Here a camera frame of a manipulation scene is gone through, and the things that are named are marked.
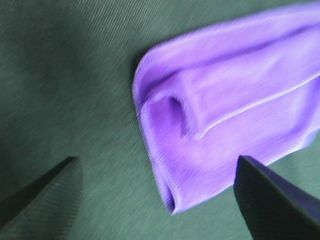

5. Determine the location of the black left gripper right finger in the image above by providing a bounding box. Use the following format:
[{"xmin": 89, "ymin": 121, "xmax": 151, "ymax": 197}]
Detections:
[{"xmin": 233, "ymin": 156, "xmax": 320, "ymax": 240}]

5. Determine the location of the purple microfiber towel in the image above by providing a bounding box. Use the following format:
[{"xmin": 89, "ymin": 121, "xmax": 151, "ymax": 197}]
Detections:
[{"xmin": 132, "ymin": 1, "xmax": 320, "ymax": 214}]

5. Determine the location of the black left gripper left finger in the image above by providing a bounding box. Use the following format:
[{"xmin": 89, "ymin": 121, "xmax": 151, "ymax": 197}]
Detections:
[{"xmin": 0, "ymin": 156, "xmax": 83, "ymax": 240}]

